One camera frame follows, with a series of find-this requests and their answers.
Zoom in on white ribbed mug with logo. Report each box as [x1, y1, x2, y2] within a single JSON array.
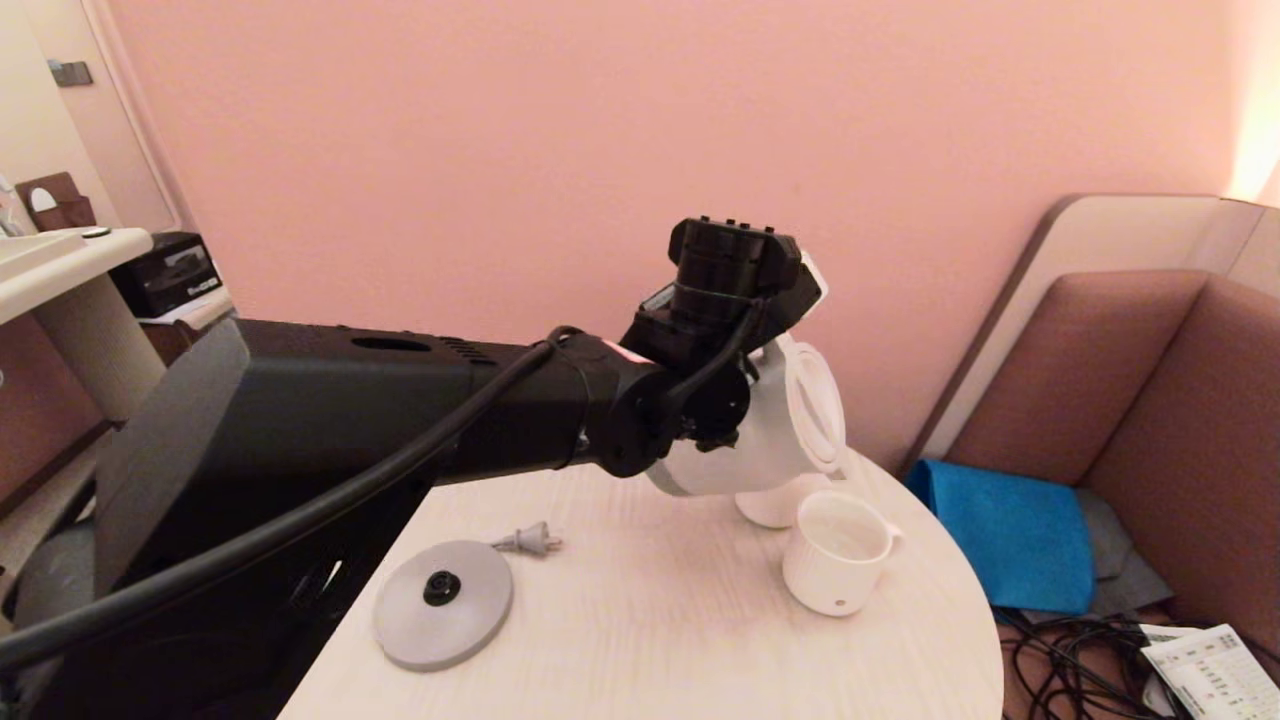
[[781, 489, 905, 618]]

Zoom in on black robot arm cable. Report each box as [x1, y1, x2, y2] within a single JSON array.
[[0, 300, 769, 673]]

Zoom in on small beige metal-legged bench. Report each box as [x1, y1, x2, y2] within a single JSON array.
[[135, 287, 237, 336]]

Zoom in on black tangled cables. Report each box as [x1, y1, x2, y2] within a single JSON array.
[[998, 608, 1280, 720]]

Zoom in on white electric kettle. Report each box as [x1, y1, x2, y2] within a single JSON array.
[[644, 328, 863, 501]]

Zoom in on plain white ribbed mug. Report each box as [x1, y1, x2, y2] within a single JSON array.
[[734, 474, 833, 530]]

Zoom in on brown tissue box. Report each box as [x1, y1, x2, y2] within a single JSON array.
[[15, 171, 99, 234]]

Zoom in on blue folded cloth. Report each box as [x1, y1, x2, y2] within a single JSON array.
[[904, 457, 1097, 617]]

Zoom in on grey power plug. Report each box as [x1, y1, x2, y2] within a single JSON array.
[[489, 521, 564, 558]]

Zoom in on beige headboard panel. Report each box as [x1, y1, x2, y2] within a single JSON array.
[[905, 194, 1280, 471]]

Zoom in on grey round kettle base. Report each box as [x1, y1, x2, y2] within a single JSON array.
[[373, 539, 516, 674]]

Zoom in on brown upholstered sofa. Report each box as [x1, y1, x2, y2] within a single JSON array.
[[905, 268, 1280, 720]]

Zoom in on printed white paper sheet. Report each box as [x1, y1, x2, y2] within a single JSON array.
[[1138, 623, 1280, 720]]

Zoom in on white pedestal counter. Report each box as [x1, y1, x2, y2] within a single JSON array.
[[0, 227, 167, 423]]

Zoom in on grey folded cloth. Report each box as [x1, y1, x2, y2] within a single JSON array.
[[1075, 488, 1173, 623]]

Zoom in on black box appliance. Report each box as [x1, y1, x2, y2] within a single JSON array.
[[108, 231, 224, 320]]

